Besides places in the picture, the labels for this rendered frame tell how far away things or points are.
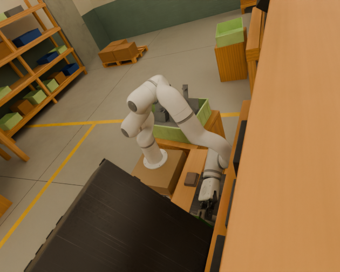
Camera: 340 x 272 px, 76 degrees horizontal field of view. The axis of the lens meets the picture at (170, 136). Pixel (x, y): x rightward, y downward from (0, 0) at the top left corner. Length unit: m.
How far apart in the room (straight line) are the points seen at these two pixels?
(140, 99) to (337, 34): 0.81
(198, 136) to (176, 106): 0.17
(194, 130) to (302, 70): 0.74
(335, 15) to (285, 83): 0.13
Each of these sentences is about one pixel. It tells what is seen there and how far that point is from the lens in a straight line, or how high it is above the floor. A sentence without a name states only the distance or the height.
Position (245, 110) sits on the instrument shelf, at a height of 1.54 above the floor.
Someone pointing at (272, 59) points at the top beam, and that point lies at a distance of 0.24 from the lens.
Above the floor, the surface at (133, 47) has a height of 0.35.
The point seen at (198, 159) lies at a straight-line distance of 1.56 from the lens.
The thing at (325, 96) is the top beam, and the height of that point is 1.94.
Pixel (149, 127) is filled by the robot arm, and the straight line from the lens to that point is 1.42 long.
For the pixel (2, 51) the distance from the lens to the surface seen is 6.20.
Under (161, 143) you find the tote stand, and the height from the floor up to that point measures 0.79.
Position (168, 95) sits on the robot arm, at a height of 1.62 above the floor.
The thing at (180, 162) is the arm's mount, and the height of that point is 0.90.
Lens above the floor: 2.05
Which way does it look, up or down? 39 degrees down
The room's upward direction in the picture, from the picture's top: 24 degrees counter-clockwise
